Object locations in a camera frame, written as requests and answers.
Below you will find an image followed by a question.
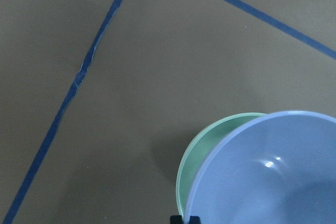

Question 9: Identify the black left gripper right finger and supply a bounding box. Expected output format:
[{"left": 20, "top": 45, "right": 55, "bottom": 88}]
[{"left": 189, "top": 216, "right": 201, "bottom": 224}]

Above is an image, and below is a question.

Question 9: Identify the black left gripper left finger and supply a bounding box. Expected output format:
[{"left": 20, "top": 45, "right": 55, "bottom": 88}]
[{"left": 170, "top": 215, "right": 183, "bottom": 224}]

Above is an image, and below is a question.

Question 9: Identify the blue bowl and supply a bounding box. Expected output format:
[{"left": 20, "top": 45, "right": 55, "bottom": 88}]
[{"left": 184, "top": 111, "right": 335, "bottom": 223}]

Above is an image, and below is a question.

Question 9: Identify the green bowl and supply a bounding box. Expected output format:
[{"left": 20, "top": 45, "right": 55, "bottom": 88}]
[{"left": 175, "top": 112, "right": 264, "bottom": 216}]

